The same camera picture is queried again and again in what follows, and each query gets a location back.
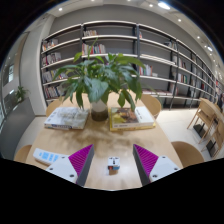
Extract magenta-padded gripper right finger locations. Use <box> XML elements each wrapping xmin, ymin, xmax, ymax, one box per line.
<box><xmin>132</xmin><ymin>143</ymin><xmax>181</xmax><ymax>187</ymax></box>

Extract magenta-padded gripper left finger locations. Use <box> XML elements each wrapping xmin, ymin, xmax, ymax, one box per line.
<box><xmin>45</xmin><ymin>143</ymin><xmax>96</xmax><ymax>187</ymax></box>

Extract small white charger block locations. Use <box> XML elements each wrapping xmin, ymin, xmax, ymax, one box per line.
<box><xmin>106</xmin><ymin>156</ymin><xmax>121</xmax><ymax>175</ymax></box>

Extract white power strip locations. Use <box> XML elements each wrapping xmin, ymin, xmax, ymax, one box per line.
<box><xmin>32</xmin><ymin>147</ymin><xmax>70</xmax><ymax>166</ymax></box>

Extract round-backed wooden chair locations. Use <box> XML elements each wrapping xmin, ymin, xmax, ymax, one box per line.
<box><xmin>13</xmin><ymin>143</ymin><xmax>33</xmax><ymax>164</ymax></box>
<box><xmin>140</xmin><ymin>93</ymin><xmax>163</xmax><ymax>120</ymax></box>
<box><xmin>171</xmin><ymin>140</ymin><xmax>205</xmax><ymax>168</ymax></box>
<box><xmin>45</xmin><ymin>98</ymin><xmax>65</xmax><ymax>118</ymax></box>

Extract white cover book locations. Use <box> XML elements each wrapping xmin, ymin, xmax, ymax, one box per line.
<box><xmin>43</xmin><ymin>106</ymin><xmax>91</xmax><ymax>131</ymax></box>

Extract yellow cover book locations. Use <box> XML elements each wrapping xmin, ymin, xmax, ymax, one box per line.
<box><xmin>108</xmin><ymin>105</ymin><xmax>157</xmax><ymax>132</ymax></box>

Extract grey planter cabinet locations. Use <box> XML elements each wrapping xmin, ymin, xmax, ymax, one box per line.
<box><xmin>0</xmin><ymin>97</ymin><xmax>37</xmax><ymax>160</ymax></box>

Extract light wooden side table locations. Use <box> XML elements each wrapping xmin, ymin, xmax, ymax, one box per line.
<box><xmin>198</xmin><ymin>97</ymin><xmax>224</xmax><ymax>125</ymax></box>

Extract small green plant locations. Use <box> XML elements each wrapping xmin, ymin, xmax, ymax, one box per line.
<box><xmin>14</xmin><ymin>85</ymin><xmax>30</xmax><ymax>103</ymax></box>

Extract green potted plant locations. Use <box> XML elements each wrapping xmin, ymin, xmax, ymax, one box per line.
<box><xmin>52</xmin><ymin>37</ymin><xmax>157</xmax><ymax>122</ymax></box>

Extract grey bookshelf unit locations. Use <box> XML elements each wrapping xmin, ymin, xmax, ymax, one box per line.
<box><xmin>39</xmin><ymin>20</ymin><xmax>224</xmax><ymax>111</ymax></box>

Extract ceiling lights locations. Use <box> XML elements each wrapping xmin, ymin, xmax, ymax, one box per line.
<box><xmin>58</xmin><ymin>0</ymin><xmax>214</xmax><ymax>53</ymax></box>

